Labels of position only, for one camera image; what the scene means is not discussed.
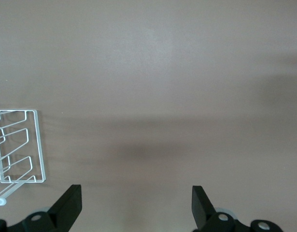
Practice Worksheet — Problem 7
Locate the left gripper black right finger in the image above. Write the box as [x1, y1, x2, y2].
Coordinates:
[191, 185, 284, 232]

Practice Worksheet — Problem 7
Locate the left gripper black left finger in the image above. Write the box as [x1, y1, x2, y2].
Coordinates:
[0, 184, 83, 232]

